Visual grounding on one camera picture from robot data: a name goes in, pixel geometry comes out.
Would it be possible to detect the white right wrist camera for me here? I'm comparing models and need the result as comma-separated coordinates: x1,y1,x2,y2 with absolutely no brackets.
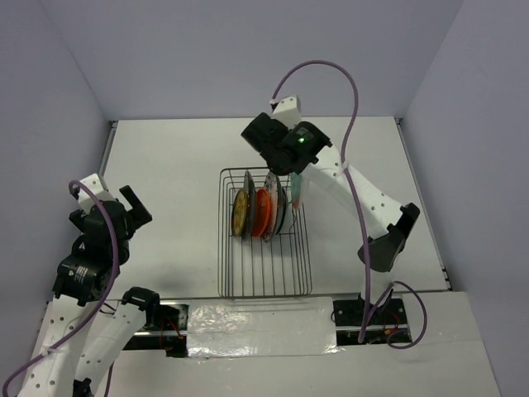
270,95,302,130

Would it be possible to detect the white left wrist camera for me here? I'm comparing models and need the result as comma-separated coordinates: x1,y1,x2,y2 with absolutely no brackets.
78,173,115,213

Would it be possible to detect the grey wire dish rack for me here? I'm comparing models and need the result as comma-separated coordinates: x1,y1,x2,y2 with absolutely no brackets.
217,167,312,299

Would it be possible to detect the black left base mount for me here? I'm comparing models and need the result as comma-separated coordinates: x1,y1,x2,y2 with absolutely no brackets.
123,302,189,358

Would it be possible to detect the grey plate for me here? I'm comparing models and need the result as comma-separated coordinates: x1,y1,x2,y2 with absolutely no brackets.
243,170,256,239

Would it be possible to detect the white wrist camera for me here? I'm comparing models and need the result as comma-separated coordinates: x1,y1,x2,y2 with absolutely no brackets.
270,95,302,130
78,173,115,213

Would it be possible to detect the orange plate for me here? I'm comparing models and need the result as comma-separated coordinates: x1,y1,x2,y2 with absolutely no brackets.
251,188,271,237

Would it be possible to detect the white blue floral plate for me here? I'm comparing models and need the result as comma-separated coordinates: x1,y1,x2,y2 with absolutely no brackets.
261,171,280,243

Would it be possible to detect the red teal patterned plate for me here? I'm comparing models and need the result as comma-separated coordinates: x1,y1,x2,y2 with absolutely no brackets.
290,173,306,210

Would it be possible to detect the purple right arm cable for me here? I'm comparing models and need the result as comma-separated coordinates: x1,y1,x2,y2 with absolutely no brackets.
269,60,428,349

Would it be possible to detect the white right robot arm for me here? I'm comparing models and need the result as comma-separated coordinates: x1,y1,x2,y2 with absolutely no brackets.
241,113,421,323

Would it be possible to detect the dark speckled plate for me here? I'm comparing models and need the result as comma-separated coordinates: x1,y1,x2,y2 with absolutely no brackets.
274,177,288,235

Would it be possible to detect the silver foil tape sheet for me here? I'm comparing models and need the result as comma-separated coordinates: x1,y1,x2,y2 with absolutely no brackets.
187,297,339,358

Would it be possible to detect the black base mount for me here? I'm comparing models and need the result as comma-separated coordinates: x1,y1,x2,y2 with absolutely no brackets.
123,302,189,358
331,298,412,347

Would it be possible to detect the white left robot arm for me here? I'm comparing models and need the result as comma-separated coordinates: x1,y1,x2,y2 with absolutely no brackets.
2,180,162,396

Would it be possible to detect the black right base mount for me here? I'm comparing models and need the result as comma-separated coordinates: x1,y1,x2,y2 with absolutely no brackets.
331,298,412,347

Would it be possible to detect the yellow patterned plate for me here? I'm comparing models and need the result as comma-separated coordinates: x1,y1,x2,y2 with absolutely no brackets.
231,189,250,237

